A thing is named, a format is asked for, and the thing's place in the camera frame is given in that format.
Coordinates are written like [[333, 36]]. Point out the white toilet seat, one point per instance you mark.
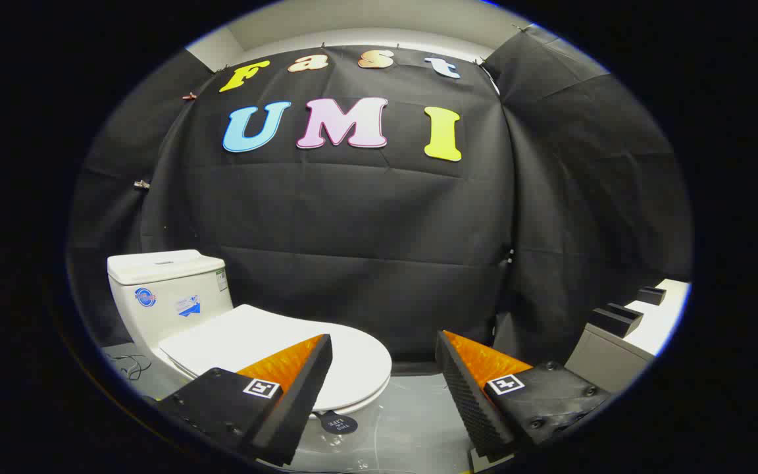
[[374, 397]]

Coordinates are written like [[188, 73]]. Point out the white ceramic toilet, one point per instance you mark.
[[165, 293]]

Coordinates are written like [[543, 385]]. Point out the grey cabinet with white top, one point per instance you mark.
[[606, 359]]

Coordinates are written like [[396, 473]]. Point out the silver clip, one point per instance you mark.
[[141, 185]]

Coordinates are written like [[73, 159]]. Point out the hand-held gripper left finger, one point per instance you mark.
[[300, 395]]

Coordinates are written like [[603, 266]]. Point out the black block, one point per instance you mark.
[[612, 321], [651, 295]]

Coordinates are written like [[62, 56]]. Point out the black backdrop cloth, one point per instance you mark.
[[366, 230]]

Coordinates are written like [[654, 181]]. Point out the white toilet lid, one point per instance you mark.
[[254, 339]]

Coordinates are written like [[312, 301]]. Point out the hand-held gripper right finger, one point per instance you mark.
[[464, 395]]

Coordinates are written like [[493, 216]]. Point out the black round pull tab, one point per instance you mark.
[[339, 422]]

